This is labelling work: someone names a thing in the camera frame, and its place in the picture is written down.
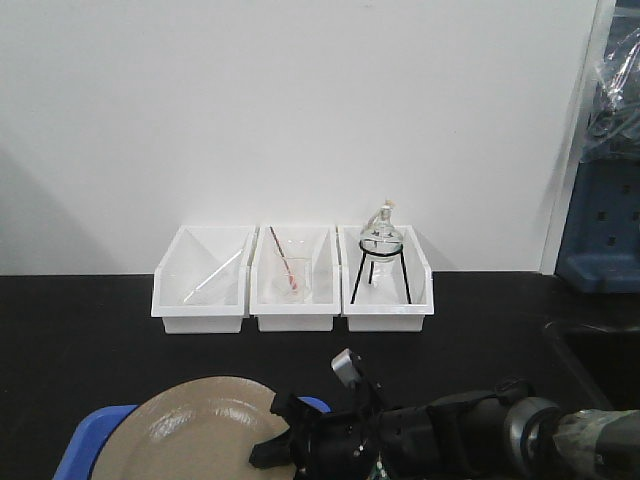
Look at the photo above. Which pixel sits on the white storage bin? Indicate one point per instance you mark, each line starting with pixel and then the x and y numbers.
pixel 194 252
pixel 388 296
pixel 325 300

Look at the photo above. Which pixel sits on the black sink basin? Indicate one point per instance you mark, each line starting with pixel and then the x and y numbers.
pixel 603 359

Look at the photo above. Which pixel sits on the black wire tripod stand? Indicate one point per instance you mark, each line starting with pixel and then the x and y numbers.
pixel 372 257

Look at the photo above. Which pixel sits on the clear glass stirring rod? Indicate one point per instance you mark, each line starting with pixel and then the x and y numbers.
pixel 218 287

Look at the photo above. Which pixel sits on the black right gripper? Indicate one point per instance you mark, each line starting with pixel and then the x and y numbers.
pixel 369 440

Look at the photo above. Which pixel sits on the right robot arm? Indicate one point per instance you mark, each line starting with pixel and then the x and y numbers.
pixel 507 432

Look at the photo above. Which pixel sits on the right white storage bin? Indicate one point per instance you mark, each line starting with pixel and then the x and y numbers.
pixel 388 296

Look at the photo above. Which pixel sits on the left white storage bin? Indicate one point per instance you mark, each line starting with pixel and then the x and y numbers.
pixel 194 252

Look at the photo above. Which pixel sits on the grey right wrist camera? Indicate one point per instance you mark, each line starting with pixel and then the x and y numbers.
pixel 344 367

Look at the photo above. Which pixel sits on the clear glass beaker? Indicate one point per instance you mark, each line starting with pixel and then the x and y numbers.
pixel 300 262

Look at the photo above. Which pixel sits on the blue plastic tray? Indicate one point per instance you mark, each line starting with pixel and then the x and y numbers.
pixel 85 440

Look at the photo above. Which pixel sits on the blue perforated crate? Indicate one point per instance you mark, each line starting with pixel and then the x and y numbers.
pixel 599 251

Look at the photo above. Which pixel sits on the red glass thermometer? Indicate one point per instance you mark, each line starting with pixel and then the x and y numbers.
pixel 290 276

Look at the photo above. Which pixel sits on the round glass flask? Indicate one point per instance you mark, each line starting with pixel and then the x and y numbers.
pixel 379 233

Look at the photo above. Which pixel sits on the middle white storage bin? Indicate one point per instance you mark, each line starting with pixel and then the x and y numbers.
pixel 325 300

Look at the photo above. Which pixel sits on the beige plate with black rim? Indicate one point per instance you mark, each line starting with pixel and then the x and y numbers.
pixel 190 435

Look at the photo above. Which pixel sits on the clear plastic bag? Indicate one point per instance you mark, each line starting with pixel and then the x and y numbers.
pixel 613 127

